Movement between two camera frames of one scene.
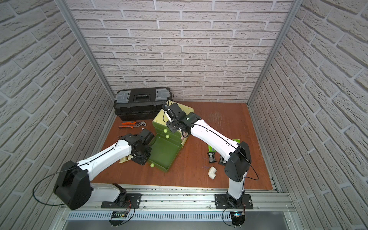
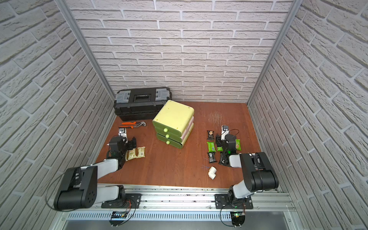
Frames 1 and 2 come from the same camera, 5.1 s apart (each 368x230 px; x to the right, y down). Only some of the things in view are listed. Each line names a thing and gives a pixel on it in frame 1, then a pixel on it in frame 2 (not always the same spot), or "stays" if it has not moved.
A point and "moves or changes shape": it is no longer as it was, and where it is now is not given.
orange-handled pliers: (133, 123) stays
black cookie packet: (212, 157) stays
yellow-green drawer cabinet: (166, 145) moves or changes shape
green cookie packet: (210, 149) stays
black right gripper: (169, 124) → (219, 141)
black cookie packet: (222, 160) stays
